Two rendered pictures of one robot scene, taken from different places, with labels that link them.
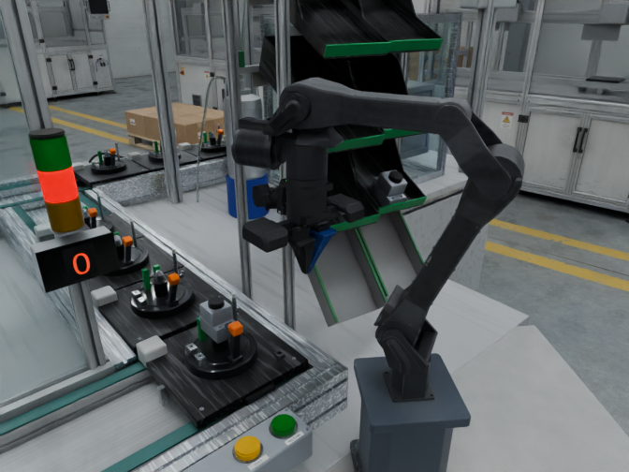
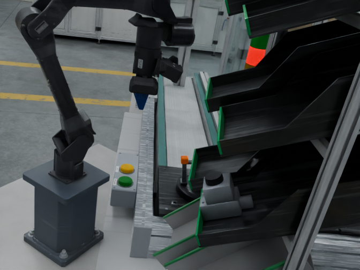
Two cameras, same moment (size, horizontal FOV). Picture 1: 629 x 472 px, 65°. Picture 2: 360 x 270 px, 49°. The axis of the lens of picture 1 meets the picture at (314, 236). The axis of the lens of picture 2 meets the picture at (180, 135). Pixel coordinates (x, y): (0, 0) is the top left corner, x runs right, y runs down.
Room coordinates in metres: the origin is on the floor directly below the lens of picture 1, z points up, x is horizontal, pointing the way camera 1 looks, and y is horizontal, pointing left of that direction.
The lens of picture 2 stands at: (1.23, -0.66, 1.59)
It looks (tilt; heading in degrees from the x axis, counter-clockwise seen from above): 26 degrees down; 123
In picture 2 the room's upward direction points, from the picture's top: 10 degrees clockwise
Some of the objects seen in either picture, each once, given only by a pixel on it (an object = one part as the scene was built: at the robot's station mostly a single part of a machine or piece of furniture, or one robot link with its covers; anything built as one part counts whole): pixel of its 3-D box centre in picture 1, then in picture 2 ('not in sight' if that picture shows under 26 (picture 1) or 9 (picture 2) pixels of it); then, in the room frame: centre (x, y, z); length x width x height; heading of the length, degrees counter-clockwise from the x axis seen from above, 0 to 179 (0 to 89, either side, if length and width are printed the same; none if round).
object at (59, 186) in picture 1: (58, 183); (255, 55); (0.74, 0.40, 1.33); 0.05 x 0.05 x 0.05
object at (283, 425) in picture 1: (283, 426); (125, 182); (0.60, 0.05, 0.96); 0.04 x 0.04 x 0.02
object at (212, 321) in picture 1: (214, 314); not in sight; (0.78, 0.19, 1.06); 0.08 x 0.04 x 0.07; 41
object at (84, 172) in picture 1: (107, 159); not in sight; (1.97, 0.85, 1.01); 0.24 x 0.24 x 0.13; 41
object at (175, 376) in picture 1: (222, 359); (199, 193); (0.77, 0.18, 0.96); 0.24 x 0.24 x 0.02; 41
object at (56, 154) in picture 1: (51, 151); (260, 38); (0.74, 0.40, 1.38); 0.05 x 0.05 x 0.05
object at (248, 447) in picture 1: (247, 449); (126, 169); (0.55, 0.10, 0.96); 0.04 x 0.04 x 0.02
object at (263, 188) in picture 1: (281, 193); (169, 66); (0.69, 0.05, 1.33); 0.07 x 0.07 x 0.06; 40
